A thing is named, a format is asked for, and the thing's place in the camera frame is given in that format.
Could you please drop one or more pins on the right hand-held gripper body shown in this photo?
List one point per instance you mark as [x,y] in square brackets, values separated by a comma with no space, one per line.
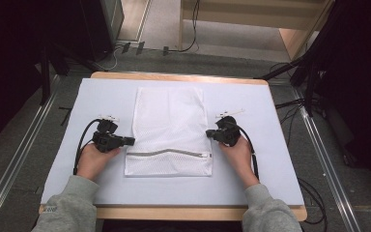
[228,132]

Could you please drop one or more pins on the dark curtain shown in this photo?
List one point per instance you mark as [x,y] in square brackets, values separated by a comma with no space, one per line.
[360,64]
[9,64]

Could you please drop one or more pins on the black metal stand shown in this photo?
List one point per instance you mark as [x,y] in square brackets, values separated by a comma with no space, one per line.
[45,74]
[309,87]

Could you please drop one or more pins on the wooden table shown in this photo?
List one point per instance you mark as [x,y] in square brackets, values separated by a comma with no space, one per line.
[180,213]

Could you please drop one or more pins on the white table mat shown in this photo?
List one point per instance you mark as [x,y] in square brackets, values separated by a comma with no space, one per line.
[77,106]

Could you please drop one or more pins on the metal floor rail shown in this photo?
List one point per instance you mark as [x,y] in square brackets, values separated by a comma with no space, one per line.
[327,164]
[16,164]

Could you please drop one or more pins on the person's right hand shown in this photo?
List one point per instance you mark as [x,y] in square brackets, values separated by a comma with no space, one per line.
[238,159]

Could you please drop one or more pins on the dark cabinet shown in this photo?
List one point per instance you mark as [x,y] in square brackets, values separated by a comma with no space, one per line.
[99,25]

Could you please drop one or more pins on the light wooden shelf unit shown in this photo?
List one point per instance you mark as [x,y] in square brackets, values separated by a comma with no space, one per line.
[257,13]

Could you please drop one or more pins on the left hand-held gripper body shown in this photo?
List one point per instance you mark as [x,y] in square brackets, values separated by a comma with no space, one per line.
[104,140]

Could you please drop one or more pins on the white mesh laundry bag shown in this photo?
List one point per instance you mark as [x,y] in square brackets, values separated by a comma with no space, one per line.
[169,135]

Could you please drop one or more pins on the person's left hand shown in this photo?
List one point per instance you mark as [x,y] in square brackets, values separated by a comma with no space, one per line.
[91,161]

